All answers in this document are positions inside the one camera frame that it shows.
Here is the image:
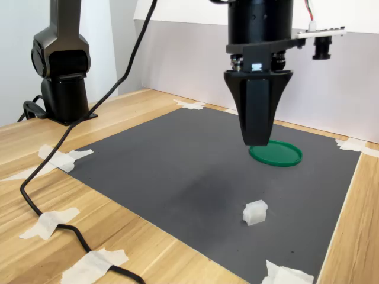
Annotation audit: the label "small white plastic terminal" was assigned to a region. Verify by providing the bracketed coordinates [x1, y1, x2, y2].
[242, 199, 269, 227]

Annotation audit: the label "round green lid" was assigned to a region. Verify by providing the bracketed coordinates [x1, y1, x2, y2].
[249, 139, 303, 168]

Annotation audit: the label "white tape cross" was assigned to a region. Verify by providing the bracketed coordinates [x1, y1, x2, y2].
[0, 144, 94, 183]
[335, 138, 379, 157]
[261, 259, 314, 284]
[173, 99, 207, 111]

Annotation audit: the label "white partition board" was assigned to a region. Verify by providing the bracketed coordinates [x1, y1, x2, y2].
[133, 0, 247, 112]
[242, 0, 379, 144]

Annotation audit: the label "dark grey mat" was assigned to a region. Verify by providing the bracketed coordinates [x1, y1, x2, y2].
[57, 106, 362, 284]

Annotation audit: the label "black table clamp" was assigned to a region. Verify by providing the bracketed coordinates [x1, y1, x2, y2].
[23, 100, 47, 120]

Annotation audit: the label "thin coloured camera wires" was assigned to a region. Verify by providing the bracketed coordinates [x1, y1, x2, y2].
[304, 0, 317, 24]

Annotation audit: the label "thick black camera cable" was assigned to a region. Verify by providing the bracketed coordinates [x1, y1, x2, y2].
[20, 0, 146, 284]

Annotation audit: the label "white tape piece over cable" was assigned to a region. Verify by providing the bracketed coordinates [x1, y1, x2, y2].
[19, 207, 81, 241]
[60, 247, 130, 284]

